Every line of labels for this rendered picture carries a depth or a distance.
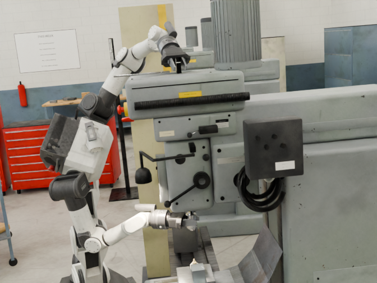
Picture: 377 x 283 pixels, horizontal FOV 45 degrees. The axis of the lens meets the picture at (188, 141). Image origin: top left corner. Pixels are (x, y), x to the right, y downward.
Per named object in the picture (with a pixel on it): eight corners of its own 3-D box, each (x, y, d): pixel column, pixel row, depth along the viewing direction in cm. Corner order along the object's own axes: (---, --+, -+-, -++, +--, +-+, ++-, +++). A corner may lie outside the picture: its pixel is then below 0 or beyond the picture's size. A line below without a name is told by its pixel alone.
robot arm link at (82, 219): (79, 256, 212) (63, 214, 205) (87, 240, 224) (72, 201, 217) (102, 252, 210) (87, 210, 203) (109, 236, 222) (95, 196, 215)
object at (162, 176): (160, 202, 199) (155, 156, 194) (160, 200, 202) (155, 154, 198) (169, 202, 199) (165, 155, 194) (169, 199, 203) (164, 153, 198)
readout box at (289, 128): (250, 182, 162) (247, 123, 157) (245, 174, 170) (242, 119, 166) (305, 176, 163) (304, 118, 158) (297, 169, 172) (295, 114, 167)
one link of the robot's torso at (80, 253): (73, 283, 278) (67, 220, 255) (105, 274, 285) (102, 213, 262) (79, 301, 265) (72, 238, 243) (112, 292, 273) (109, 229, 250)
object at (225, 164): (215, 205, 190) (211, 145, 184) (208, 187, 214) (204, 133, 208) (260, 201, 191) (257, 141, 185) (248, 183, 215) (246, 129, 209)
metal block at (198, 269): (193, 284, 188) (192, 271, 187) (191, 277, 194) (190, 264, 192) (205, 282, 188) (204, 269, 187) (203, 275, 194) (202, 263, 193)
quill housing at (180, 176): (170, 215, 191) (163, 141, 184) (168, 199, 211) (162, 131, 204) (215, 210, 192) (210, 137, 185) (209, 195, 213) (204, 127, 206)
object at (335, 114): (211, 154, 186) (208, 105, 182) (205, 142, 208) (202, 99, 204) (400, 135, 191) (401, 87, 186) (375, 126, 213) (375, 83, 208)
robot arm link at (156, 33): (151, 49, 197) (145, 36, 205) (170, 58, 203) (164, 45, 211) (165, 27, 192) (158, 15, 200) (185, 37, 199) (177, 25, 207)
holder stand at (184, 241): (174, 253, 234) (170, 217, 230) (176, 235, 256) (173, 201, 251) (197, 251, 234) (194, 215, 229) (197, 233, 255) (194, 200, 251)
